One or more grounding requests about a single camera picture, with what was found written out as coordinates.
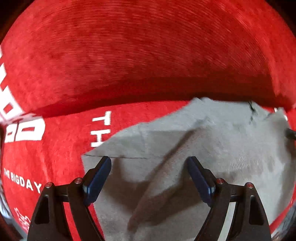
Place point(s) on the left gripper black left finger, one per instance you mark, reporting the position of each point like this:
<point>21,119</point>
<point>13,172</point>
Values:
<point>49,219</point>

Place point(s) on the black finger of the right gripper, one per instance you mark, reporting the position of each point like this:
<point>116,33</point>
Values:
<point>290,134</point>

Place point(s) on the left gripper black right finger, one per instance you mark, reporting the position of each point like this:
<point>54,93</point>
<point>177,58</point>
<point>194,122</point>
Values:
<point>249,220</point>

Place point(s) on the grey knit sweater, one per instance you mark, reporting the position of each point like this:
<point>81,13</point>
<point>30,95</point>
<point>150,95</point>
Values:
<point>149,194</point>

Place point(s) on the red printed blanket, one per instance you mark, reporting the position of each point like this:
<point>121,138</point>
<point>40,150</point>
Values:
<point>75,73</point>

